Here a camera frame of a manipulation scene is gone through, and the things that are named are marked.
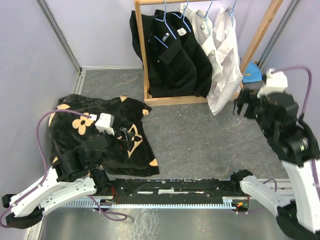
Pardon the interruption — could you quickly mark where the white shirt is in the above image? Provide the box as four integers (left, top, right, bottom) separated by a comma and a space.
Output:
207, 7, 243, 116
180, 3, 223, 86

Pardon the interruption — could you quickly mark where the blue wire hanger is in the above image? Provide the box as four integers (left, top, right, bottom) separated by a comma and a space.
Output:
228, 0, 237, 27

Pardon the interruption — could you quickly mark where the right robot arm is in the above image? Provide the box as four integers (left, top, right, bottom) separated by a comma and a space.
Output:
229, 89, 320, 240

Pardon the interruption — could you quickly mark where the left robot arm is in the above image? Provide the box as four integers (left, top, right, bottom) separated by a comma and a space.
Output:
0, 94, 244, 230

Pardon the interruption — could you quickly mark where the black hanging shirt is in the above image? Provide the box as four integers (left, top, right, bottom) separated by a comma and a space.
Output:
141, 14, 197, 98
170, 11, 213, 98

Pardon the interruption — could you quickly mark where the white hanging shirt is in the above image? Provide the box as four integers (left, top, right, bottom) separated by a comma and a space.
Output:
180, 3, 223, 86

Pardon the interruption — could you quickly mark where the blue cloth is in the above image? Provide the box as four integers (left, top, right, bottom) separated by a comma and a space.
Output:
242, 61, 263, 84

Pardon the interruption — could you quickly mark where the black floral plush blanket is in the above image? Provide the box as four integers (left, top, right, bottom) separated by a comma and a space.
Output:
48, 94, 160, 177

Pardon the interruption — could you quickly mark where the wooden clothes rack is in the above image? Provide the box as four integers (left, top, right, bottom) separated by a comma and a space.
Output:
134, 0, 283, 106

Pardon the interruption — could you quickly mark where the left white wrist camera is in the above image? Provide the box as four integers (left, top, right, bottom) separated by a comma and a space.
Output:
89, 113, 115, 136

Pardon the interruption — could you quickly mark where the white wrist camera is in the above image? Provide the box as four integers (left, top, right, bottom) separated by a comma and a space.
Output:
257, 68, 288, 99
89, 113, 115, 136

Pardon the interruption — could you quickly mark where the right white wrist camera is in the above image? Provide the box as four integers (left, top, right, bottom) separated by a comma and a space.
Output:
257, 68, 288, 99

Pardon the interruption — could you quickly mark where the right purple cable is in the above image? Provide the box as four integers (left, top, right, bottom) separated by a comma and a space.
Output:
272, 65, 313, 118

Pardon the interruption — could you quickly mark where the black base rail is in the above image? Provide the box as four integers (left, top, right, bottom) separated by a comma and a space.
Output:
93, 178, 247, 200

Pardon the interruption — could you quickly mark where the aluminium corner post right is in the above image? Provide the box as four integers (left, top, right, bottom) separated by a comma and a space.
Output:
257, 0, 301, 70

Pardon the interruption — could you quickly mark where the aluminium corner post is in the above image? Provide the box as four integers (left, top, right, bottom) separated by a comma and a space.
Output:
35, 0, 82, 73
257, 0, 301, 70

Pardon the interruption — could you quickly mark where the white slotted cable duct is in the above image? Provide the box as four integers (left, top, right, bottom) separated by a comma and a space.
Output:
59, 196, 251, 208

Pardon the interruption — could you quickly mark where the aluminium corner post left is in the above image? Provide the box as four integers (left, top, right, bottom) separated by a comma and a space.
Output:
35, 0, 82, 73

